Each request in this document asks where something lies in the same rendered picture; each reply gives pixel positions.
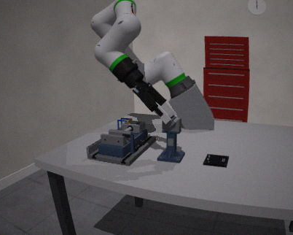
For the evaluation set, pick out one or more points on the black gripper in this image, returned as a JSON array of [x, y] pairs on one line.
[[149, 95]]

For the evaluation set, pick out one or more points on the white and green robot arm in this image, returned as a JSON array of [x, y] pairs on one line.
[[120, 31]]

